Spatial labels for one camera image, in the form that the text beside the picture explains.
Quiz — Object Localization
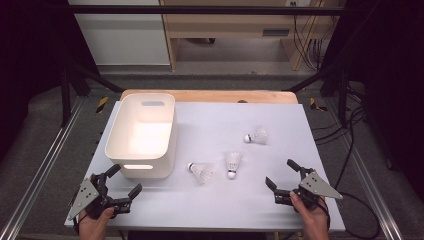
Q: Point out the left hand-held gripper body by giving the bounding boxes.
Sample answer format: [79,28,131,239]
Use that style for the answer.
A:
[68,173,133,222]

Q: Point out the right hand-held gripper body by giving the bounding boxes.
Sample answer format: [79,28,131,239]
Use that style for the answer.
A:
[274,167,344,212]

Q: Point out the white feather shuttlecock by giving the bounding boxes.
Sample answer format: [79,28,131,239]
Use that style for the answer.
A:
[225,151,242,180]
[243,125,268,146]
[187,162,214,185]

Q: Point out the white plastic bin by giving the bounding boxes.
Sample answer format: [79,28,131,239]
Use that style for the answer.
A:
[104,92,178,180]

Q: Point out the person's left hand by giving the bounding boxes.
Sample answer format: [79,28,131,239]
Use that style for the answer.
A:
[78,206,116,240]

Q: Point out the person's right hand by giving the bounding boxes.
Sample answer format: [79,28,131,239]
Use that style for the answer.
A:
[289,191,332,240]

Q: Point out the yellow black floor tape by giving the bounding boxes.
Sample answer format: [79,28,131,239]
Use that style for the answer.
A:
[95,96,110,115]
[309,97,330,113]

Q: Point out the black metal stand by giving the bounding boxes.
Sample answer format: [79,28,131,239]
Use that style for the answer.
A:
[283,63,352,128]
[59,63,125,128]

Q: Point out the wooden table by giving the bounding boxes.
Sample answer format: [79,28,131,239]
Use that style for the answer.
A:
[119,88,299,105]

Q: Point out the white cabinet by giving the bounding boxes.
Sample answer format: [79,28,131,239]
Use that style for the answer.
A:
[68,0,171,66]

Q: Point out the black curtain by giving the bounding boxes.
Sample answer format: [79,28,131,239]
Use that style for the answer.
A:
[0,0,101,161]
[319,0,424,201]

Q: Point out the light wooden desk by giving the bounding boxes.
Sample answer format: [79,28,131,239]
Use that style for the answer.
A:
[159,0,346,72]

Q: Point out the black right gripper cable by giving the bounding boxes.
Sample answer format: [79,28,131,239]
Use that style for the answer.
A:
[316,196,332,231]

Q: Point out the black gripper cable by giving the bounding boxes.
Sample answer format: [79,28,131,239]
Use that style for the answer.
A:
[316,196,332,231]
[68,199,89,234]

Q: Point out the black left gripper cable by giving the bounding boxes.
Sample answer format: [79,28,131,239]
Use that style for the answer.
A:
[68,199,89,234]

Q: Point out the black floor cable loop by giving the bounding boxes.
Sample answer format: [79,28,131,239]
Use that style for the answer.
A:
[333,106,382,240]

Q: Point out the black floor cables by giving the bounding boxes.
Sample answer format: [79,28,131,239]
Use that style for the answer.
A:
[312,83,368,146]

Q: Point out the metal floor rail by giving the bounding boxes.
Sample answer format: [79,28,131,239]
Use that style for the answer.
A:
[0,96,85,240]
[324,99,405,240]

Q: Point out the hanging black cable bundle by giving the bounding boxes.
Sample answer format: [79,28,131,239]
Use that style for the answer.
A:
[292,3,326,72]

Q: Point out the black horizontal frame bar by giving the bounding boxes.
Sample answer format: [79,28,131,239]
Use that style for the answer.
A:
[66,4,348,16]

